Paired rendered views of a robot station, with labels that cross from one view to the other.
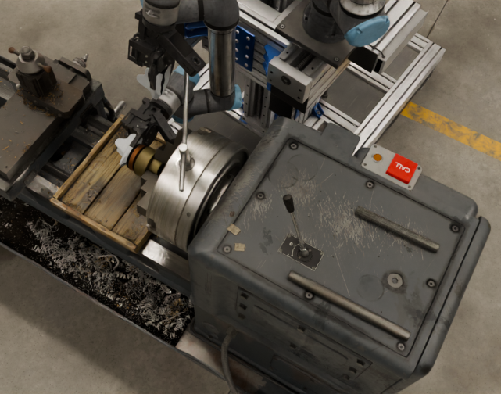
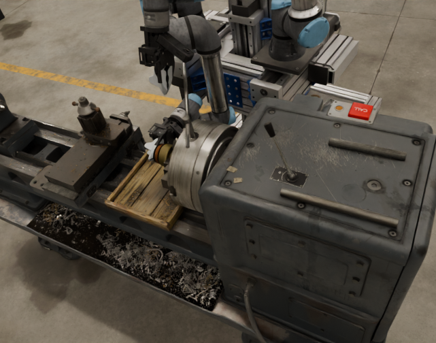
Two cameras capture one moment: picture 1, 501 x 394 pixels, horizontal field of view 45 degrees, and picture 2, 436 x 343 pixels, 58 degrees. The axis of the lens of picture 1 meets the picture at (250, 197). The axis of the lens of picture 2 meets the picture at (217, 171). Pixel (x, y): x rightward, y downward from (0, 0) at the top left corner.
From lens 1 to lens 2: 0.49 m
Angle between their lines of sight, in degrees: 17
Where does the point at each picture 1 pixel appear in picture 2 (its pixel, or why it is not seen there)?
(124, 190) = (158, 189)
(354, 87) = not seen: hidden behind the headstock
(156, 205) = (173, 172)
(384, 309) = (369, 207)
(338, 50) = (297, 63)
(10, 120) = (77, 154)
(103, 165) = (142, 175)
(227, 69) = (220, 88)
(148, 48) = (152, 49)
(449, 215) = (409, 134)
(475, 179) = not seen: hidden behind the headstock
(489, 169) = not seen: outside the picture
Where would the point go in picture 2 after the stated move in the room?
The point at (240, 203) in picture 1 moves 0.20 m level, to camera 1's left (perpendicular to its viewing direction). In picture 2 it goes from (235, 152) to (168, 156)
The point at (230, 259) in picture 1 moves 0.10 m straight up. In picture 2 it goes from (231, 189) to (227, 163)
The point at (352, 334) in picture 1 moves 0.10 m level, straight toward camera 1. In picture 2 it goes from (345, 230) to (324, 261)
